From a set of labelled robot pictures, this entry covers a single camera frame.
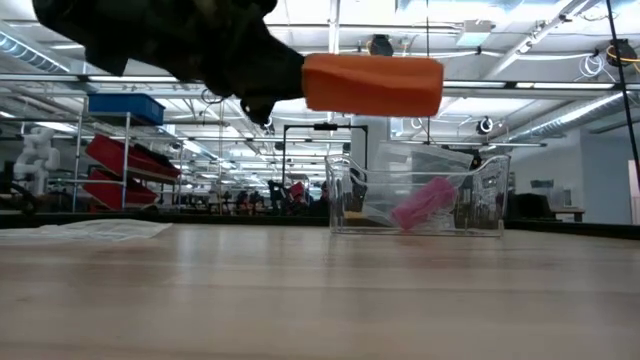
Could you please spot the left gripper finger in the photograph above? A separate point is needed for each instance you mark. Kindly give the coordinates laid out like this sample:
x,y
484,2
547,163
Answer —
x,y
287,70

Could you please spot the orange elastic bandage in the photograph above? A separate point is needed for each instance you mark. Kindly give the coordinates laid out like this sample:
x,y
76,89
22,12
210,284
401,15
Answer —
x,y
372,85

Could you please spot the pink elastic bandage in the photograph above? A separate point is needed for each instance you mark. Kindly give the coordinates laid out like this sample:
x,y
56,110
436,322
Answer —
x,y
425,202

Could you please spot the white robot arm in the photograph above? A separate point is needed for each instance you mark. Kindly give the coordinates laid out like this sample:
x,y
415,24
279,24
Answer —
x,y
35,155

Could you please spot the blue storage bin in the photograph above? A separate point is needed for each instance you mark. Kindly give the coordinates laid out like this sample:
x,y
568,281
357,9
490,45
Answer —
x,y
125,107

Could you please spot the white building column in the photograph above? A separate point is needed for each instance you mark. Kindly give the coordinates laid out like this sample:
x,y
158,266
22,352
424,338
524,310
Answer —
x,y
370,135

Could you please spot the small red container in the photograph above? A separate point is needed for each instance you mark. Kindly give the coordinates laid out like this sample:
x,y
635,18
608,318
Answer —
x,y
296,191

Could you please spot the metal shelf rack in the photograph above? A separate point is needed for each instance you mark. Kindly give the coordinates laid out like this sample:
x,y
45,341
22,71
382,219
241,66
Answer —
x,y
126,150

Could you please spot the red storage bin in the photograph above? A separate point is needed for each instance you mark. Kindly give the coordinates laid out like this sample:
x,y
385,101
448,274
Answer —
x,y
107,192
115,152

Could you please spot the clear plastic bin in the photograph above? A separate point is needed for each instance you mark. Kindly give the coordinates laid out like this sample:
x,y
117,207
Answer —
x,y
415,220

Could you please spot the black office chair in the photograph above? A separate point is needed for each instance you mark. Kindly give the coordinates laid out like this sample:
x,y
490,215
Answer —
x,y
530,206

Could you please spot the wooden desk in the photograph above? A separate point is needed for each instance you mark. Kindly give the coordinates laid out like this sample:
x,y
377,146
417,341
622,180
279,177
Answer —
x,y
567,211

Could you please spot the thin black slanted pole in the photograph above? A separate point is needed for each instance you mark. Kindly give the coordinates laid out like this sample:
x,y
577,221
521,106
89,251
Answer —
x,y
625,90

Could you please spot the black gantry frame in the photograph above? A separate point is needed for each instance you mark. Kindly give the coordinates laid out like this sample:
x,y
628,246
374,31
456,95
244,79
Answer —
x,y
325,126

